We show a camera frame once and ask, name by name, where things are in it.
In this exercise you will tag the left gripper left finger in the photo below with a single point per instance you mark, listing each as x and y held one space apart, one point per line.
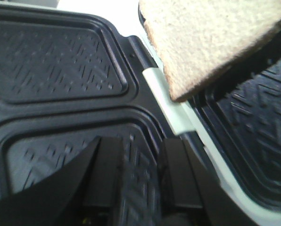
82 193

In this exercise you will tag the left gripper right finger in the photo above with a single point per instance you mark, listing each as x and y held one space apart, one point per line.
190 196

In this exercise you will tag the bread slice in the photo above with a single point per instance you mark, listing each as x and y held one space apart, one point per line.
198 40

